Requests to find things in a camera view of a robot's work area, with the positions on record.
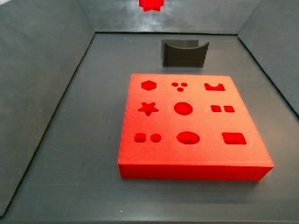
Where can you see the red star peg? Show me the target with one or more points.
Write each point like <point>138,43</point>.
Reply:
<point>151,5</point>

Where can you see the red shape sorter block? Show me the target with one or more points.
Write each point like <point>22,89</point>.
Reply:
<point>189,130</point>

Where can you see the dark grey curved holder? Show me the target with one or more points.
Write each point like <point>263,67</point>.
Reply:
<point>183,53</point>

